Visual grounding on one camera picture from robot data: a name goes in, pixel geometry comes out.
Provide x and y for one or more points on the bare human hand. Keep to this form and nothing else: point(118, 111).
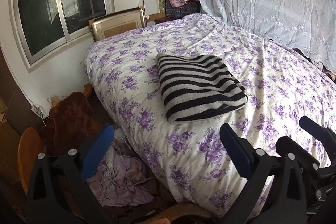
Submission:
point(157, 221)

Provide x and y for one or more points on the framed picture leaning on wall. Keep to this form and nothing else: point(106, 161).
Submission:
point(117, 23)

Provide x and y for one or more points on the sliding glass window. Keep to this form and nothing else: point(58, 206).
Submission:
point(42, 27)

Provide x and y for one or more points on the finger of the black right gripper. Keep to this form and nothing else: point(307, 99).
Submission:
point(308, 164)

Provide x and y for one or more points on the black grey striped knit sweater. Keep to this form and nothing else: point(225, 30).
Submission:
point(197, 88)

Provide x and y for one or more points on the lilac crumpled cloth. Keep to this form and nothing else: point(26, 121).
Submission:
point(108, 195)

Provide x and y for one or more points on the purple floral white bedspread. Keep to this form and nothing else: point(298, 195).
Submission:
point(189, 159)

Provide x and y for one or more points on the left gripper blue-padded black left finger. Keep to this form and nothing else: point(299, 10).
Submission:
point(65, 181)

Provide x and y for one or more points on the brown fuzzy blanket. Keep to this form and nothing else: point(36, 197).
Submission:
point(71, 122)

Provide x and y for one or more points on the white hair dryer with cord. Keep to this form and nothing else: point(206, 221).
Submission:
point(123, 171)

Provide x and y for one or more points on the clear plastic bottle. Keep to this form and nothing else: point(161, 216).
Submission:
point(122, 143)

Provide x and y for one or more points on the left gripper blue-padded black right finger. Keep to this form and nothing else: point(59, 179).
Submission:
point(274, 191)

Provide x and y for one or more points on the wooden chair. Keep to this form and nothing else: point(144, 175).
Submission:
point(31, 155)

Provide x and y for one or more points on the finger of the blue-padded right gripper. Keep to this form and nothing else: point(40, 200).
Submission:
point(323, 134)

